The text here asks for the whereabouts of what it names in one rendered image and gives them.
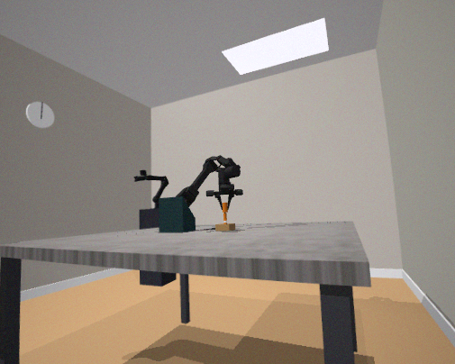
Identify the tan square block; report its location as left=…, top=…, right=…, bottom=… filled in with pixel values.
left=215, top=223, right=235, bottom=231

